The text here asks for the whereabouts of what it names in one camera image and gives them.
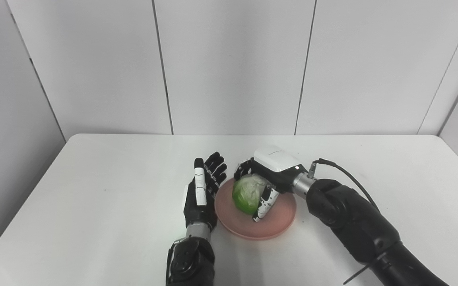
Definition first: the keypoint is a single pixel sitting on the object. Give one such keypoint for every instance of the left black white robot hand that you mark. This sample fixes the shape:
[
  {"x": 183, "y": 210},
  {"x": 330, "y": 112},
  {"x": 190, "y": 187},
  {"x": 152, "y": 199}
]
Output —
[{"x": 203, "y": 194}]

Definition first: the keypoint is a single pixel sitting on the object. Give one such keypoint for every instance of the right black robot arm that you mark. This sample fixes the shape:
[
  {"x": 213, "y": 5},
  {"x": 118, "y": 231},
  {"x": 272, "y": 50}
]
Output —
[{"x": 356, "y": 226}]

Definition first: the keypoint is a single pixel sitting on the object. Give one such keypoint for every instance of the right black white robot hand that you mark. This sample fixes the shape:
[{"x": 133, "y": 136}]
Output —
[{"x": 274, "y": 171}]

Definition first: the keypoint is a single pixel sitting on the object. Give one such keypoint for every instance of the pink round plate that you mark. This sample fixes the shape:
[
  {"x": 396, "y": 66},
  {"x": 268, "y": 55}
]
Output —
[{"x": 264, "y": 218}]

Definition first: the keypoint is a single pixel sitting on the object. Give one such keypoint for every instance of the green white cabbage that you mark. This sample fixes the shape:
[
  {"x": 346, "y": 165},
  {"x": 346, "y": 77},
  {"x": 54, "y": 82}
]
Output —
[{"x": 248, "y": 194}]

